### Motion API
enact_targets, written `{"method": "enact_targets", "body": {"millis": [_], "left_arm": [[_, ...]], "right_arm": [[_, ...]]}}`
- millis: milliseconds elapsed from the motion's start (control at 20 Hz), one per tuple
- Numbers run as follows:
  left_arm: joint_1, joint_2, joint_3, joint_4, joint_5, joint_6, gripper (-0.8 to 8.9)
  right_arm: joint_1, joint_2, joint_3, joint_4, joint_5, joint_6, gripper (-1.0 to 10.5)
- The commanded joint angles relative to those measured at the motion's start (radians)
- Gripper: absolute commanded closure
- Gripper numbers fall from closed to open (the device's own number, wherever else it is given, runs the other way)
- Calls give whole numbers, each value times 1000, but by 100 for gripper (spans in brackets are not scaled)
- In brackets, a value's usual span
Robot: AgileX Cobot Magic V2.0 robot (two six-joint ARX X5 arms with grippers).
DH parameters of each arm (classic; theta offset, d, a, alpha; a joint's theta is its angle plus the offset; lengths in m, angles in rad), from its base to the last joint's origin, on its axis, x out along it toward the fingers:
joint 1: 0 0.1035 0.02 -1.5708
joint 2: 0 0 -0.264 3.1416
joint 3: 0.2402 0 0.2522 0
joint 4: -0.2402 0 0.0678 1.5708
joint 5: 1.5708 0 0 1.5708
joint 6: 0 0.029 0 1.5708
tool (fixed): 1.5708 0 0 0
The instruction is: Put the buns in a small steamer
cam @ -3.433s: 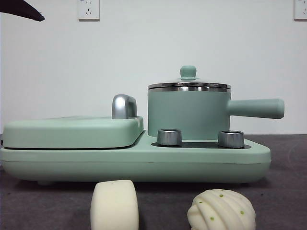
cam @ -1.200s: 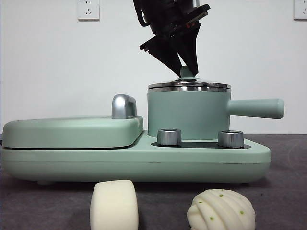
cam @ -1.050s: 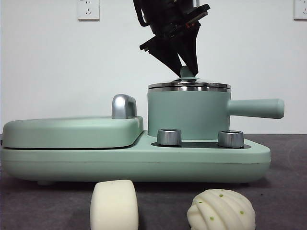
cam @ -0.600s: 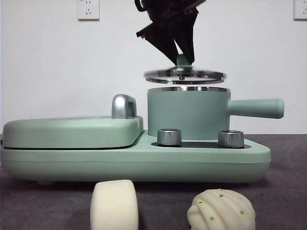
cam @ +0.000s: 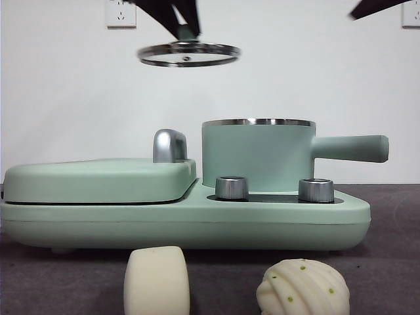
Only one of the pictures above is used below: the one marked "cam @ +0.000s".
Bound glass pot lid green knob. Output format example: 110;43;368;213
136;24;242;68

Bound smooth white steamed bun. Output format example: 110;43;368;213
123;245;190;315

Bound ridged white bun green dots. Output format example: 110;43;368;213
255;257;350;315

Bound silver control knob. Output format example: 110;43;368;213
297;178;335;203
215;176;249;201

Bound mint green breakfast machine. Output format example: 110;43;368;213
0;128;372;255

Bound white wall power outlet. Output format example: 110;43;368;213
402;0;420;29
105;0;137;29

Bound chrome grill lid handle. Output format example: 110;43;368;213
152;128;188;164

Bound mint green pot with handle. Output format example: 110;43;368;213
200;117;390;194

